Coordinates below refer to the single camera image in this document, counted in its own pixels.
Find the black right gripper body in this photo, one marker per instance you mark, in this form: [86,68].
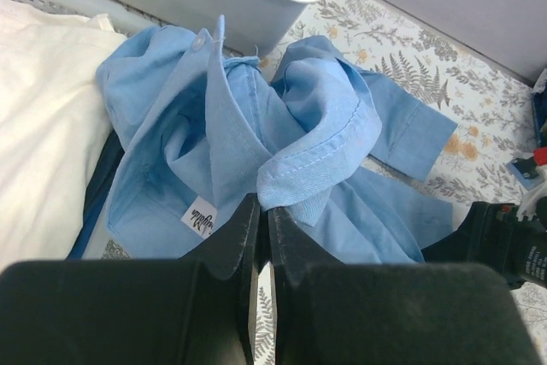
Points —
[492,235]

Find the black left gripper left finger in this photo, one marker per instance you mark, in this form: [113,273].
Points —
[191,310]

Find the floral patterned table mat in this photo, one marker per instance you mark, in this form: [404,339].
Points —
[430,85]

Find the stack of folded plaid shirts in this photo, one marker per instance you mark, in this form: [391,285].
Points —
[524,167]

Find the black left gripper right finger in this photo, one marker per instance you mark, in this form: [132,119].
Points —
[329,312]

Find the cream white garment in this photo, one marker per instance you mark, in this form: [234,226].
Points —
[54,125]

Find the dark blue denim garment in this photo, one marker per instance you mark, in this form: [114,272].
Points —
[97,192]

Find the light blue long sleeve shirt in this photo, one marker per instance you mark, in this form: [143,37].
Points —
[201,130]

